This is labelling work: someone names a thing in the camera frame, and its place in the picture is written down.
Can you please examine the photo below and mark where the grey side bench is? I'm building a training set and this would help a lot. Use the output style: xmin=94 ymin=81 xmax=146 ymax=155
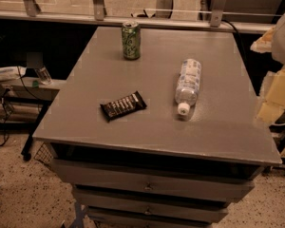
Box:
xmin=0 ymin=77 xmax=66 ymax=162

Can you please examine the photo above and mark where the clear plastic water bottle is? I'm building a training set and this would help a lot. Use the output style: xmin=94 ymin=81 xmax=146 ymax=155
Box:
xmin=175 ymin=59 xmax=201 ymax=116

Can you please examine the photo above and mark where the black chocolate bar wrapper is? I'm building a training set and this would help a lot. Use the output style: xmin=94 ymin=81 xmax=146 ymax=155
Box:
xmin=100 ymin=91 xmax=147 ymax=122

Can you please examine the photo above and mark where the green soda can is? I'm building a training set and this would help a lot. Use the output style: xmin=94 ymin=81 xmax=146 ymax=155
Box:
xmin=122 ymin=21 xmax=141 ymax=60

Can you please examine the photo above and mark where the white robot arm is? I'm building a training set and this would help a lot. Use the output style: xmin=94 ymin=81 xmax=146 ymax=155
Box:
xmin=250 ymin=13 xmax=285 ymax=124

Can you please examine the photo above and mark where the black cable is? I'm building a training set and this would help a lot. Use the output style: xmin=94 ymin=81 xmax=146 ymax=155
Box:
xmin=0 ymin=66 xmax=42 ymax=148

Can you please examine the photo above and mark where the white tissue pack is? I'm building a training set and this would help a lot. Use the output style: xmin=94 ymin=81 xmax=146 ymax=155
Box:
xmin=0 ymin=66 xmax=27 ymax=82

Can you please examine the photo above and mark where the grey drawer cabinet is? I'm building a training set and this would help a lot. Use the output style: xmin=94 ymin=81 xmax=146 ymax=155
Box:
xmin=34 ymin=27 xmax=280 ymax=228

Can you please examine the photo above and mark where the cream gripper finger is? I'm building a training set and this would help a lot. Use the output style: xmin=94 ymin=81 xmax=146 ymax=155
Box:
xmin=250 ymin=28 xmax=275 ymax=53
xmin=256 ymin=66 xmax=285 ymax=124

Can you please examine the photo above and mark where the small clear bottle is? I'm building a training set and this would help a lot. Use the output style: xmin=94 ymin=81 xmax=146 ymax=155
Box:
xmin=35 ymin=66 xmax=52 ymax=85

